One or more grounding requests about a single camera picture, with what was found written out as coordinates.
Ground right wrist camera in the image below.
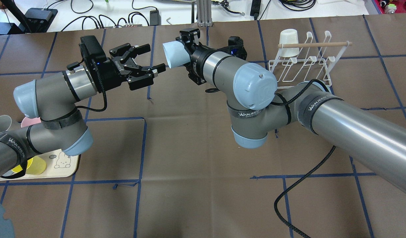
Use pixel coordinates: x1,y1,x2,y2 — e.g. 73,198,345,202
227,36,247,60

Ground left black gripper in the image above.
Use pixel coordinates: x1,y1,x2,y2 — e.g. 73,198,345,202
91,43,166,91

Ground aluminium frame post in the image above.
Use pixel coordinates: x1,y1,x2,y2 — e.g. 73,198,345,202
196,0,212,27

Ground cream plastic tray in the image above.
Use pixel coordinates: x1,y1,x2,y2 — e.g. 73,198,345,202
15,149,81,180

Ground white plastic cup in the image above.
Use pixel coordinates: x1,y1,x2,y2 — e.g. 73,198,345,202
279,28,300,58

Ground black power adapter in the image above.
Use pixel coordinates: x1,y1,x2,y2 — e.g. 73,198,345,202
149,10,162,26

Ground yellow plastic cup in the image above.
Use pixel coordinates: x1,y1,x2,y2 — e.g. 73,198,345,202
25,156,46,175

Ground pink plastic cup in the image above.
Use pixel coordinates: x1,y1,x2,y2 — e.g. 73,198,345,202
21,117,41,128

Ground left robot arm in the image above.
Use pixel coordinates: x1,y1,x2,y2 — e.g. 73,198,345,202
0,36,166,179

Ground grey plastic cup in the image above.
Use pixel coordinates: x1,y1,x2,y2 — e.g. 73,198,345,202
0,115,12,133

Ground white wire cup rack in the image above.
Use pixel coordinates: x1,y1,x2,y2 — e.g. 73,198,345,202
268,31,353,90

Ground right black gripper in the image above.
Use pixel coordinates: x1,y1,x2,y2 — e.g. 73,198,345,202
180,28,213,85

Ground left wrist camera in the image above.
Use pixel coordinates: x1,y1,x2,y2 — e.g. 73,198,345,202
79,36,107,64

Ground light blue cup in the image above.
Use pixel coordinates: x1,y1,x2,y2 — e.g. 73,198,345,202
162,41,190,69

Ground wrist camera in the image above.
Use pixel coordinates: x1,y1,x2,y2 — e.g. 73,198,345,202
227,36,247,60
79,36,107,64

